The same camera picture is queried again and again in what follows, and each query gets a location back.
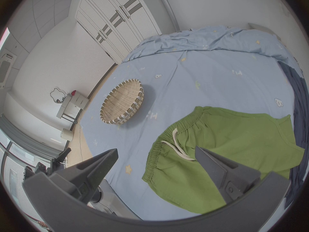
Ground bed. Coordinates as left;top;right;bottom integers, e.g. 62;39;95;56
79;25;305;221

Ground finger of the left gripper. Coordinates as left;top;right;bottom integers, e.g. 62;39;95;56
57;148;72;163

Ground green shorts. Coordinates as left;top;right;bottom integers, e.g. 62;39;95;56
142;106;305;214

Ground round woven basket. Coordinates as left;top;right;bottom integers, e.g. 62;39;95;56
100;79;144;125

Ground grey vertical wall duct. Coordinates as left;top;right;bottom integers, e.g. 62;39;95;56
154;0;180;32

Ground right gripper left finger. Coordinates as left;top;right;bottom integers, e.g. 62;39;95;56
48;148;119;205

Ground white framed mirror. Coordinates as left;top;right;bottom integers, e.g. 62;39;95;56
50;88;65;104

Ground white round stool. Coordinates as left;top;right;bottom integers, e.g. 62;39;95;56
60;128;74;142

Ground grey curtain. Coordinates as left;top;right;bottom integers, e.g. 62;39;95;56
0;114;67;159

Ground pale blue quilt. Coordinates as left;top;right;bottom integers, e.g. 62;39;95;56
123;25;290;62

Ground white wardrobe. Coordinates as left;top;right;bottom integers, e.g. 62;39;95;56
76;0;163;65

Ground white chest of drawers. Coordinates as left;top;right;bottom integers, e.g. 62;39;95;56
69;93;90;109

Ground window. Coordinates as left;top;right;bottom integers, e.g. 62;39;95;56
0;139;52;229

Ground dark blue garment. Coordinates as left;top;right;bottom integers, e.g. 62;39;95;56
278;61;309;208

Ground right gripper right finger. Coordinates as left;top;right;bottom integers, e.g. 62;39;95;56
194;145;262;205

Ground grey small table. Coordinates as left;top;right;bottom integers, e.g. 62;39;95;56
56;97;80;125

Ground ceiling air conditioner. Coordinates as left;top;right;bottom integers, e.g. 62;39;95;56
0;53;14;89

